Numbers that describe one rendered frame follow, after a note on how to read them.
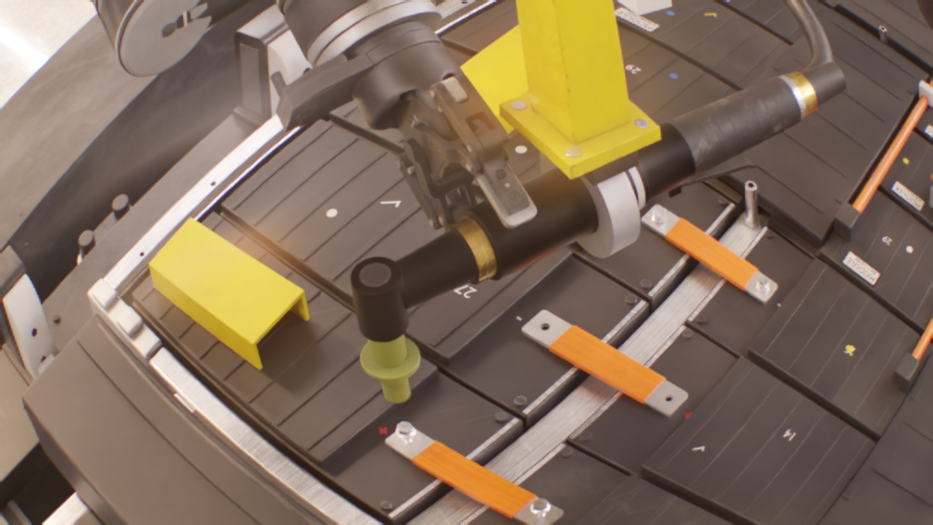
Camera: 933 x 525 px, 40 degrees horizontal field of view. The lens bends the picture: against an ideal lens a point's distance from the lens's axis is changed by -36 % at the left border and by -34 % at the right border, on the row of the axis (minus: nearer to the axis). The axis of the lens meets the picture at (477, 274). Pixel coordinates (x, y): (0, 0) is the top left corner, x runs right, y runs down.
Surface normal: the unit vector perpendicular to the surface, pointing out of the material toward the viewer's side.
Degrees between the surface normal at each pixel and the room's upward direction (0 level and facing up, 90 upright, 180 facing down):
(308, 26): 68
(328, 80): 30
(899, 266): 0
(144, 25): 86
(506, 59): 0
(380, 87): 54
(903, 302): 0
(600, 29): 90
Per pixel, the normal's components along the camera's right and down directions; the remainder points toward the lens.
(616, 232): 0.53, 0.51
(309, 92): -0.15, -0.15
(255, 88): -0.67, 0.56
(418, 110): -0.84, 0.43
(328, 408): -0.08, -0.71
